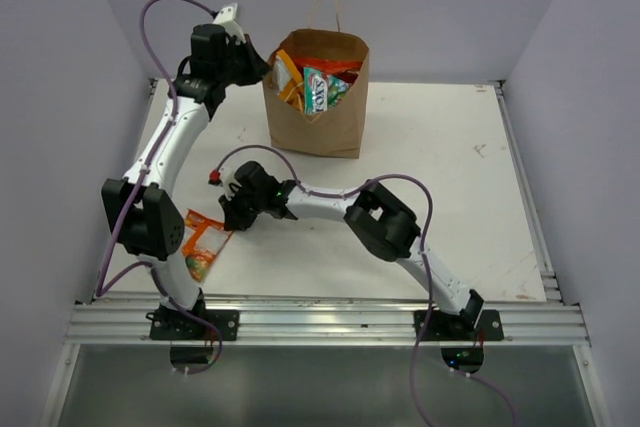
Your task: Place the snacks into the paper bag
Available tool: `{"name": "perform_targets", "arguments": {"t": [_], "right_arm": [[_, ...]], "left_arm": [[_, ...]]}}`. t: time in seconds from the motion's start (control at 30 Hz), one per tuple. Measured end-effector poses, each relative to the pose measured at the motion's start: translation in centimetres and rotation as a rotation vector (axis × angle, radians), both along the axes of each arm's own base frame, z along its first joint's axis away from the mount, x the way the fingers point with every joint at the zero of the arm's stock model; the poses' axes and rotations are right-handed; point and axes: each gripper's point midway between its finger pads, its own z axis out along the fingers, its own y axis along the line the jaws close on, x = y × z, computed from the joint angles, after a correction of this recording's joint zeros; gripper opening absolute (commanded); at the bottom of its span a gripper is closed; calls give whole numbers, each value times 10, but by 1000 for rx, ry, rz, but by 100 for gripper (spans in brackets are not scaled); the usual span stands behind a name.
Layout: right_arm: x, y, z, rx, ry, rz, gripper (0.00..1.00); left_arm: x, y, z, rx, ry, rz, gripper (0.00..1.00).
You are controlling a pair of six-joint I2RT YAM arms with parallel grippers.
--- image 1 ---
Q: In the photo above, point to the aluminium front rail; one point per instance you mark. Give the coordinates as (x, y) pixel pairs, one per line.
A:
(281, 321)

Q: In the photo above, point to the yellow Kettle chips bag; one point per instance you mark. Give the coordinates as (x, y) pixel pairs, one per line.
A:
(288, 81)

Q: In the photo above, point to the orange small snack bag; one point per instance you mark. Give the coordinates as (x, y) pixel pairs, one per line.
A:
(204, 240)

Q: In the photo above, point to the teal Fox's candy bag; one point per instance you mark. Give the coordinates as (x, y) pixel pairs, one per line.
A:
(322, 92)

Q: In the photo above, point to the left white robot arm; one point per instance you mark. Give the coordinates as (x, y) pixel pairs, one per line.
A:
(142, 216)

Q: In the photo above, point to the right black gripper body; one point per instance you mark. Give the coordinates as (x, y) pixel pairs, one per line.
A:
(243, 207)

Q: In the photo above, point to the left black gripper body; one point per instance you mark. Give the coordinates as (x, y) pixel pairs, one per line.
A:
(239, 68)

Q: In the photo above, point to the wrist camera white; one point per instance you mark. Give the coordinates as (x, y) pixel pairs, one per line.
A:
(225, 178)
(227, 18)

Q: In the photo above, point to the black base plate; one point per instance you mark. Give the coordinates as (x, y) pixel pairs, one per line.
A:
(200, 323)
(447, 328)

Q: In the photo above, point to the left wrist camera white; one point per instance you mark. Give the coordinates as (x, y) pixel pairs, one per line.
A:
(227, 18)

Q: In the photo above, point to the red cassava chips bag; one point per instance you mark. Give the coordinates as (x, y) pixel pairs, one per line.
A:
(328, 66)

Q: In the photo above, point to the red Doritos bag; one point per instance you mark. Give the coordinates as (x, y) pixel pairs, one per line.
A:
(348, 75)

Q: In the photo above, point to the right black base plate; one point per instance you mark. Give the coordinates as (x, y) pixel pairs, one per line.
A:
(447, 328)

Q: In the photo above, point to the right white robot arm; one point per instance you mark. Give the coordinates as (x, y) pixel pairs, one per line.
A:
(386, 227)

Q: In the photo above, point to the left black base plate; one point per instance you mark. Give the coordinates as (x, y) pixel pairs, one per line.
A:
(200, 323)

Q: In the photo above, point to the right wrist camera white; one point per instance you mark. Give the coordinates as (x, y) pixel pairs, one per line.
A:
(225, 178)

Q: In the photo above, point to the brown paper bag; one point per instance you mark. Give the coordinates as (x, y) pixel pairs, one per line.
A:
(334, 133)

